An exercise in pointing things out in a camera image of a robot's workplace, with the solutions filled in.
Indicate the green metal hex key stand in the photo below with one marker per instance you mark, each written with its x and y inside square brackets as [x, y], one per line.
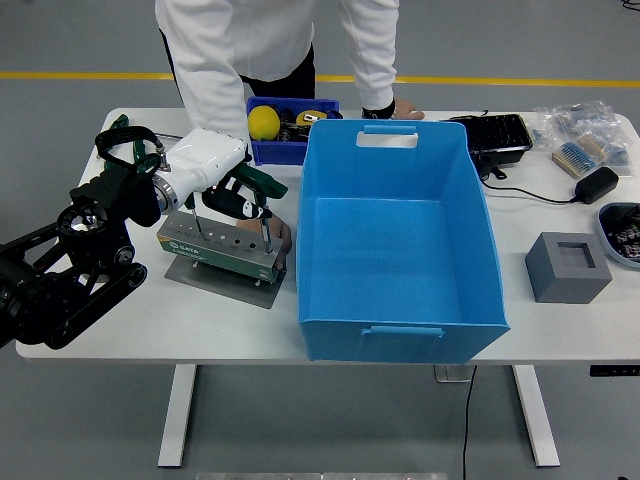
[215, 252]

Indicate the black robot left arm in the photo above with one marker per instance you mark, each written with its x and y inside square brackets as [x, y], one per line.
[100, 200]

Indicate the black plastic tray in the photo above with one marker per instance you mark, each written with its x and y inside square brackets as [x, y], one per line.
[500, 132]

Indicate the person's right forearm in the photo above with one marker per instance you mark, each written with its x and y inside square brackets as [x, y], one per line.
[215, 110]

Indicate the black parts in bin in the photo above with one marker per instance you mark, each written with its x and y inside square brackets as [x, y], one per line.
[290, 131]

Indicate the metal plate under table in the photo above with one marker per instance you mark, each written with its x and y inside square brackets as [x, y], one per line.
[452, 374]

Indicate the blue resistor strip bundle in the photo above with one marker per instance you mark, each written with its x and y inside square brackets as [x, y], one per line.
[580, 155]

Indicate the small dark blue parts bin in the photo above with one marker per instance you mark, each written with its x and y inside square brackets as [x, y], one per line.
[280, 152]

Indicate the person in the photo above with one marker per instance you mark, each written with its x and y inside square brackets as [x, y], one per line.
[260, 35]

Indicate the light blue bowl with parts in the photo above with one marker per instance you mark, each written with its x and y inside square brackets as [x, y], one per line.
[606, 239]

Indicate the clear plastic component bags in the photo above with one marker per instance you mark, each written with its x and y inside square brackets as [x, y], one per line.
[585, 117]

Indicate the black power adapter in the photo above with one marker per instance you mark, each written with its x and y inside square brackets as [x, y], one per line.
[597, 184]

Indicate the person's right hand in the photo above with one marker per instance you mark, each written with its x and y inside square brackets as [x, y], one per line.
[282, 242]

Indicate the person's left forearm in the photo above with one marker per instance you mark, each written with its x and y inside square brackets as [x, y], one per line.
[375, 75]

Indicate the person's left hand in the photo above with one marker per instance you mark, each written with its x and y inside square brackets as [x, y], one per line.
[406, 110]

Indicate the yellow lemon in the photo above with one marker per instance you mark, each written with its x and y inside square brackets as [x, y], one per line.
[262, 122]

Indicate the grey cube block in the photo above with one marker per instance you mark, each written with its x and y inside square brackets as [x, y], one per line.
[555, 280]

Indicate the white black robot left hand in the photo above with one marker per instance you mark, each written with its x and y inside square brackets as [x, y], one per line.
[205, 155]

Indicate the large blue folding box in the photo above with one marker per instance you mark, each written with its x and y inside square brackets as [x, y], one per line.
[380, 250]

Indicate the white table leg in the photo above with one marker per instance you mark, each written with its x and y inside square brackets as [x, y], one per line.
[537, 415]
[177, 415]

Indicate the yellow tape measure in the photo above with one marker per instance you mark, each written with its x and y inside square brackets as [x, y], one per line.
[307, 117]

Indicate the black table control panel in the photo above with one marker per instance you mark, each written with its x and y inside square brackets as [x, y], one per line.
[614, 371]

